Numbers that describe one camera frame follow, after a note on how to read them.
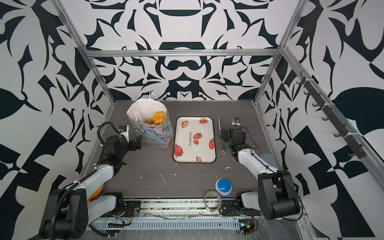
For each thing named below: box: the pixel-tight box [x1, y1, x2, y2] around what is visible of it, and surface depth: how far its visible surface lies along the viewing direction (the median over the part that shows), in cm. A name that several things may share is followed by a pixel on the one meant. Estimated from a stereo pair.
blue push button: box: [215, 177, 233, 196], surface depth 81 cm
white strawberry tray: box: [173, 116, 216, 164], surface depth 101 cm
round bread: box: [153, 111, 166, 125], surface depth 87 cm
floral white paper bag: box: [126, 90, 174, 149], surface depth 87 cm
